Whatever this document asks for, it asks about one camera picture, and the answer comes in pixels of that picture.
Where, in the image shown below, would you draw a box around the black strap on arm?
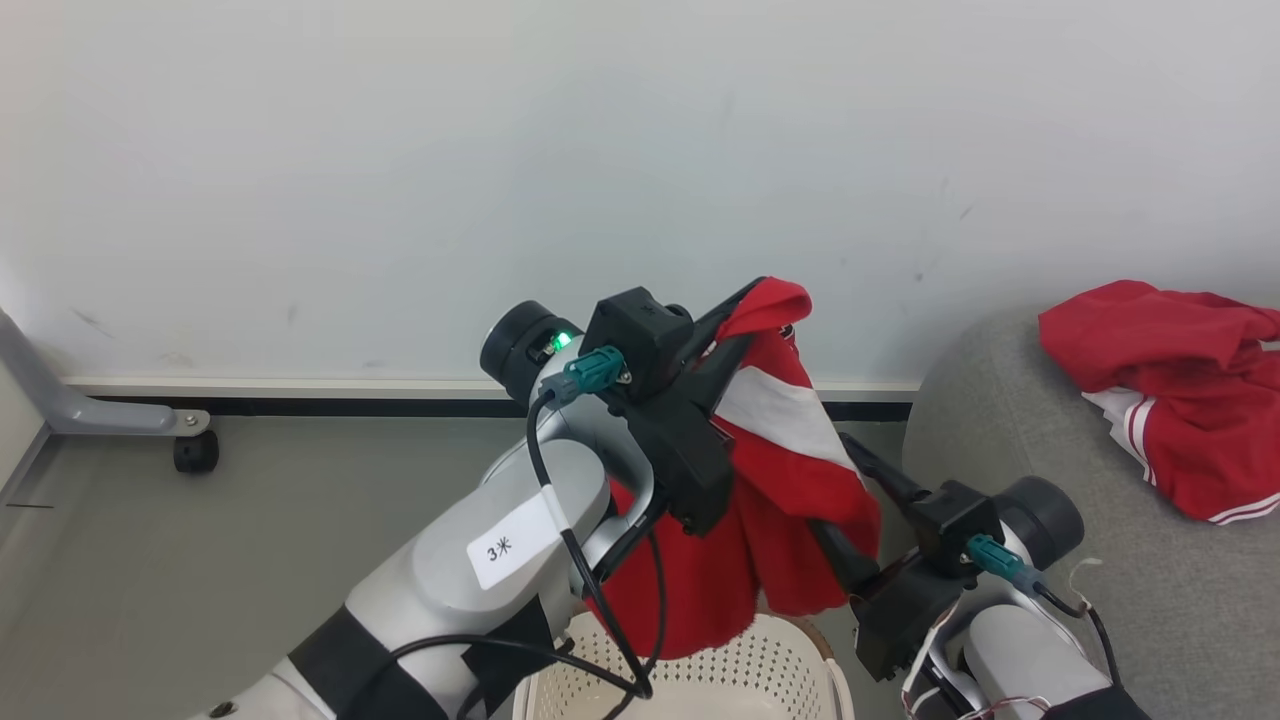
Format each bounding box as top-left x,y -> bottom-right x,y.
288,598 -> 557,720
1038,684 -> 1153,720

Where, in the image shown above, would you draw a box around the beige perforated plastic laundry basket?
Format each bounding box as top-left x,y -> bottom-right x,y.
513,608 -> 857,720

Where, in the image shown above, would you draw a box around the black cable with teal plug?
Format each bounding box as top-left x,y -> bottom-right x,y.
965,533 -> 1123,689
372,345 -> 669,720

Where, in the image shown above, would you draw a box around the grey metal leg with caster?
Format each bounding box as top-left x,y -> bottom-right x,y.
0,308 -> 221,476

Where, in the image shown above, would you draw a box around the white paper cable tag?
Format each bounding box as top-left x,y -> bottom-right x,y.
466,487 -> 568,592

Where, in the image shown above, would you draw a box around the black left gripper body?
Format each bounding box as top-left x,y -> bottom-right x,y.
623,374 -> 738,538

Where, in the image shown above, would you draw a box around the red garment with white panel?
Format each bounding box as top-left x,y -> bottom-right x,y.
585,277 -> 884,661

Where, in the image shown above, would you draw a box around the black strap on right arm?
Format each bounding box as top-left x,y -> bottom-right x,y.
1038,684 -> 1153,720

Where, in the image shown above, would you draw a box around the grey fabric sofa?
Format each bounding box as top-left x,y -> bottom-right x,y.
903,300 -> 1280,720

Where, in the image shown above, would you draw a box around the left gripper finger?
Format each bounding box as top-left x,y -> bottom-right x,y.
688,277 -> 768,353
698,333 -> 755,415

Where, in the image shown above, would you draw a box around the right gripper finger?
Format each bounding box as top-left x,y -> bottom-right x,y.
838,431 -> 933,513
808,520 -> 883,595

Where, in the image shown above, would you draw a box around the red white twisted wires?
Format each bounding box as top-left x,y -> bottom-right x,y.
955,694 -> 1053,720

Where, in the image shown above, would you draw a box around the red garment with striped trim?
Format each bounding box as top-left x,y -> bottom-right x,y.
1037,279 -> 1280,527

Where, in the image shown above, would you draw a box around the black strap on left arm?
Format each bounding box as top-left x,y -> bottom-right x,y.
288,598 -> 557,720

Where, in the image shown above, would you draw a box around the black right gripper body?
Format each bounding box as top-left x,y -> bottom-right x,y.
853,562 -> 963,685

